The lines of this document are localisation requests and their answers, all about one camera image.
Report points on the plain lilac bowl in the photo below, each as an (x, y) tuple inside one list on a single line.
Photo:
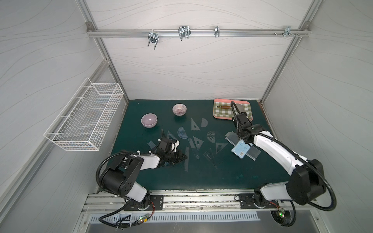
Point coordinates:
[(149, 120)]

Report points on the blue clear protractor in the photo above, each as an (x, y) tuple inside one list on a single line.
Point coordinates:
[(182, 133)]

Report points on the small clear triangle ruler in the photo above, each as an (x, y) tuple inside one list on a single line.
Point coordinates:
[(171, 136)]

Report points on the wooden handled metal scraper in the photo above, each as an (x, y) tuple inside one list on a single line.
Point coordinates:
[(223, 107)]

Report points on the pink plastic tray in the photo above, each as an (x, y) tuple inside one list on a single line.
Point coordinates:
[(224, 110)]

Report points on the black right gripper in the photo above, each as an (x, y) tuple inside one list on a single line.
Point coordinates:
[(243, 122)]

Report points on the white wire basket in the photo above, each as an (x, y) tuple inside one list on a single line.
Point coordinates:
[(85, 120)]

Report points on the clear blue straight ruler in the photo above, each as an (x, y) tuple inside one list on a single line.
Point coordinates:
[(152, 145)]

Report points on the green white checkered cloth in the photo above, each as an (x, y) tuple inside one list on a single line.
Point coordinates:
[(224, 109)]

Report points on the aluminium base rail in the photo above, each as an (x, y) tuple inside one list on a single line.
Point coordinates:
[(193, 200)]

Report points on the metal bracket clamp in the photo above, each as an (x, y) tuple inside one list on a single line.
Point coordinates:
[(287, 33)]

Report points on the purple striped bowl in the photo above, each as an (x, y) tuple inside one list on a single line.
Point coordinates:
[(179, 109)]

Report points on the clear protractor set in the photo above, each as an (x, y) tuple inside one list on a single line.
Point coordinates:
[(211, 136), (204, 122)]

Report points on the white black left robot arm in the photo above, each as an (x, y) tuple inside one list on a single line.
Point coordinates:
[(118, 173)]

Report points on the aluminium overhead rail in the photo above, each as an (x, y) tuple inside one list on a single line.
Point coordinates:
[(195, 33)]

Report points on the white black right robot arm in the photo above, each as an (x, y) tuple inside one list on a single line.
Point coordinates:
[(306, 185)]

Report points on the metal u-bolt clamp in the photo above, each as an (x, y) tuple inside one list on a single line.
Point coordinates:
[(153, 38), (216, 31), (184, 32)]

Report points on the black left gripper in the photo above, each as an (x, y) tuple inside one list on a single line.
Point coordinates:
[(172, 154)]

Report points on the blue printed ruler set card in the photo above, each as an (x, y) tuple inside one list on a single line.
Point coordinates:
[(240, 149)]

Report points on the clear ruler set pouch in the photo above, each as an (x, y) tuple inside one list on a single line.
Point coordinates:
[(253, 152)]

